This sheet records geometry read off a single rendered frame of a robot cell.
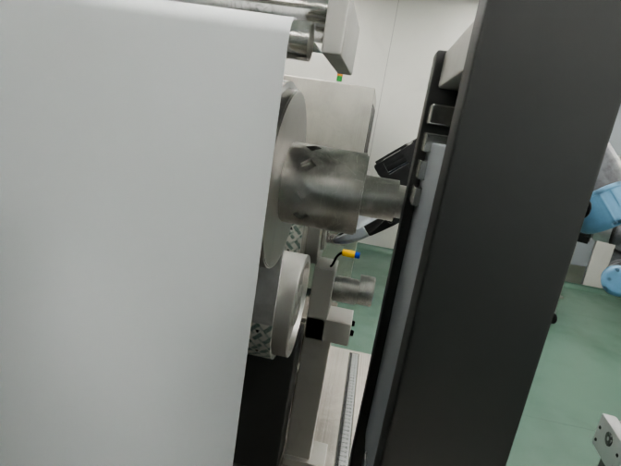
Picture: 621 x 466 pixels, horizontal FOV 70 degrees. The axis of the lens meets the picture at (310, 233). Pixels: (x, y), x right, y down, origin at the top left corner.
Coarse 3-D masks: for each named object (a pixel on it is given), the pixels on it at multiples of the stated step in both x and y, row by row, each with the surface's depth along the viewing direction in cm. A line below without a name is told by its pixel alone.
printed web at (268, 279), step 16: (288, 80) 32; (288, 240) 56; (272, 272) 44; (256, 288) 45; (272, 288) 45; (256, 304) 45; (272, 304) 45; (256, 320) 46; (272, 320) 45; (256, 336) 46; (256, 352) 48
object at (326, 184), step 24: (312, 144) 34; (288, 168) 32; (312, 168) 32; (336, 168) 32; (360, 168) 32; (288, 192) 32; (312, 192) 32; (336, 192) 32; (360, 192) 31; (288, 216) 33; (312, 216) 33; (336, 216) 32
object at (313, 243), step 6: (312, 228) 56; (318, 228) 56; (312, 234) 56; (318, 234) 56; (312, 240) 56; (318, 240) 56; (312, 246) 57; (318, 246) 57; (306, 252) 58; (312, 252) 57; (318, 252) 58; (312, 258) 58; (318, 258) 60
